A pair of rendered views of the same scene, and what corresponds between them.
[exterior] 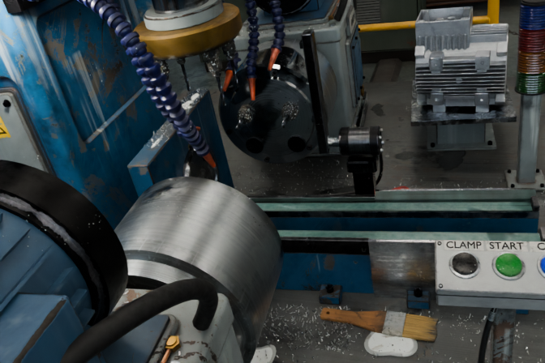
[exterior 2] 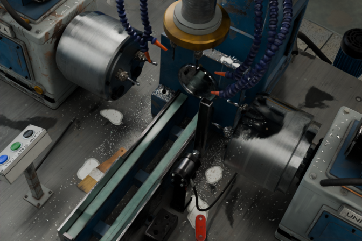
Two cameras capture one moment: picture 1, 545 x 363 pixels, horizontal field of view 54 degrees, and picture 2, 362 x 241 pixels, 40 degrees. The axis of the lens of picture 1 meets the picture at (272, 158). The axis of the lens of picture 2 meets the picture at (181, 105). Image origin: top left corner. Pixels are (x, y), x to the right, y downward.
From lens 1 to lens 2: 1.52 m
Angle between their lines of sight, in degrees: 71
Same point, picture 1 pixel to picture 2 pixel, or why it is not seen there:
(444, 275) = (31, 127)
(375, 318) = (104, 168)
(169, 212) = (99, 30)
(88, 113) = not seen: hidden behind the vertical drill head
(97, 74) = (221, 0)
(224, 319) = (32, 37)
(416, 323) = (90, 183)
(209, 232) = (83, 44)
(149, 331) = (32, 14)
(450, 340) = (73, 193)
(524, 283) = (7, 149)
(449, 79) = not seen: outside the picture
